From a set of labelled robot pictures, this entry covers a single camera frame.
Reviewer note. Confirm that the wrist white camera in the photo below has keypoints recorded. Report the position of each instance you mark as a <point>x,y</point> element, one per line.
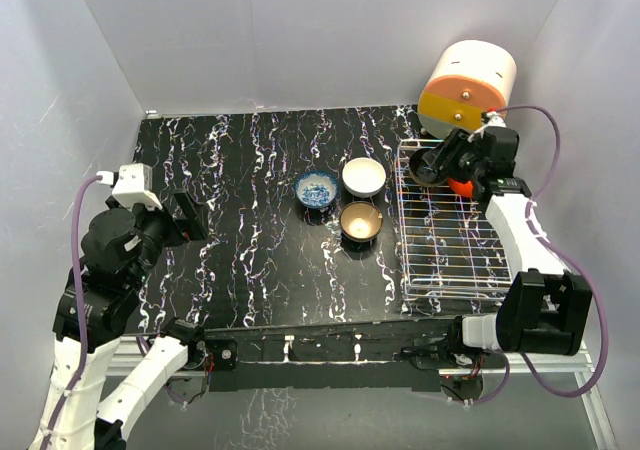
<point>133,185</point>
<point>492,119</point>

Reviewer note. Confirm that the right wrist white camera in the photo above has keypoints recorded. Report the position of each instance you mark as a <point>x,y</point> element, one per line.
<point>492,119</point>

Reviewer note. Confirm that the brown bowl cream interior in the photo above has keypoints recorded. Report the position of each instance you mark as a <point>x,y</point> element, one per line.
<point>361,221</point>

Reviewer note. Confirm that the red bowl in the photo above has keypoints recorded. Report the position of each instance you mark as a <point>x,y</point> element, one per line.
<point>463,189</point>

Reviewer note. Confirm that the blue white patterned bowl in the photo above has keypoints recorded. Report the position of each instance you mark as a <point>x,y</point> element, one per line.
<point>316,190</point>

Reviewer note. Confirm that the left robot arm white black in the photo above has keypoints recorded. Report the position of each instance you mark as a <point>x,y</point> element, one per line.
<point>90,321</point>

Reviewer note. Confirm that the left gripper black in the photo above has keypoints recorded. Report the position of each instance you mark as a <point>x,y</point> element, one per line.
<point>193,224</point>

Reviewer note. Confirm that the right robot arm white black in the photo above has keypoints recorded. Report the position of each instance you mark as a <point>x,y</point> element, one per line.
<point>546,307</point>

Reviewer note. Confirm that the white wire dish rack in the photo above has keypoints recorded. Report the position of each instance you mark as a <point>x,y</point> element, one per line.
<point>448,248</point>

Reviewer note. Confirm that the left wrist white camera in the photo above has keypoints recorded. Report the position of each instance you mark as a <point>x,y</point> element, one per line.
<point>133,185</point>

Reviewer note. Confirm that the black glossy bowl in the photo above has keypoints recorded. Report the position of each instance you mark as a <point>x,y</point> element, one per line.
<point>424,166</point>

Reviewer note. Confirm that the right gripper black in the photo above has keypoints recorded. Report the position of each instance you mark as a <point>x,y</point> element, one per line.
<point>454,143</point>

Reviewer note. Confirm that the round pastel drawer cabinet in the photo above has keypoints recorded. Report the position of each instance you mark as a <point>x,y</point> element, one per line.
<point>471,77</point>

